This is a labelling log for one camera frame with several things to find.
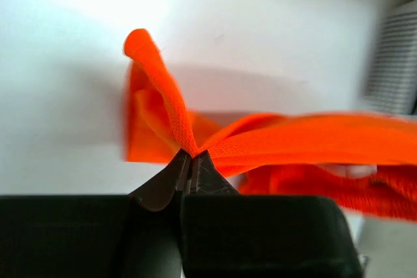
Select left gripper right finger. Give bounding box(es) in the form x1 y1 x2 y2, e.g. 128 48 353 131
190 151 238 195

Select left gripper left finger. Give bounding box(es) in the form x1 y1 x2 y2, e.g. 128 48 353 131
129 150 191 212

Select orange shorts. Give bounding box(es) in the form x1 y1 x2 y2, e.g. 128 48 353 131
124 29 416 221

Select white plastic basket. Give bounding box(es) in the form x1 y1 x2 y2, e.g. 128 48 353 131
364 1 416 115

